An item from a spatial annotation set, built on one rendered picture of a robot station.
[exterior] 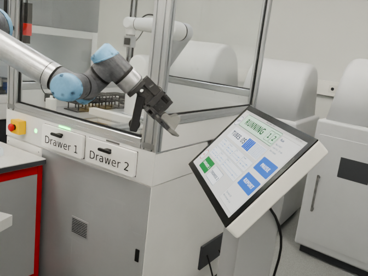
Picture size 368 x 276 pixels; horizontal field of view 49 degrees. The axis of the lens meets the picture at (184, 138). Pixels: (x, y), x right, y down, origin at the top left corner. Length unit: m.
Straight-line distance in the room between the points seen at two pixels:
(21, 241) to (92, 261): 0.38
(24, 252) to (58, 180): 0.41
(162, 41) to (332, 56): 3.17
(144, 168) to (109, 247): 0.45
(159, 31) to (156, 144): 0.44
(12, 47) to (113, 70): 0.28
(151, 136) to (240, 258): 0.63
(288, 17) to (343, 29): 0.62
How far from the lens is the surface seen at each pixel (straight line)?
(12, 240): 2.18
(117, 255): 1.93
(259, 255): 1.30
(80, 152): 1.92
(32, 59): 1.19
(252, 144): 1.22
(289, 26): 4.76
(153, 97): 1.26
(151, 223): 1.77
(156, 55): 1.60
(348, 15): 4.58
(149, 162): 1.66
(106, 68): 1.23
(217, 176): 1.23
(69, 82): 1.11
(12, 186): 2.06
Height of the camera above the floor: 1.38
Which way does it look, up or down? 13 degrees down
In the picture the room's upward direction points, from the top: 7 degrees clockwise
